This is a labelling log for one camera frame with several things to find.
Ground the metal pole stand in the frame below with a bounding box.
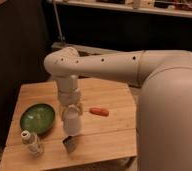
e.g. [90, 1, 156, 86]
[52, 0, 66, 47]

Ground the white ceramic cup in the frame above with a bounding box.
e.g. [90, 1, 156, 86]
[63, 114, 82, 136]

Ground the green round plate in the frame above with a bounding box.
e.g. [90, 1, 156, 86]
[20, 103, 55, 135]

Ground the white small bottle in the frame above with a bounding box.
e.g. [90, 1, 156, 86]
[21, 130, 44, 156]

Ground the wooden table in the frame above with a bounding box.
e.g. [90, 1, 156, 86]
[0, 78, 137, 171]

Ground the orange carrot toy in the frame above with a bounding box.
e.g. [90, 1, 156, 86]
[89, 108, 109, 117]

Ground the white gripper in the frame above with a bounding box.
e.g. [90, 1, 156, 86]
[58, 90, 82, 120]

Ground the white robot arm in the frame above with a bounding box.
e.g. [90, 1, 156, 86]
[44, 47, 192, 171]

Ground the long white shelf unit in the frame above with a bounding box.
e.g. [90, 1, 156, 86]
[51, 42, 123, 54]

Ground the upper shelf with clutter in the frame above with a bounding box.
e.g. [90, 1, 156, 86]
[46, 0, 192, 18]

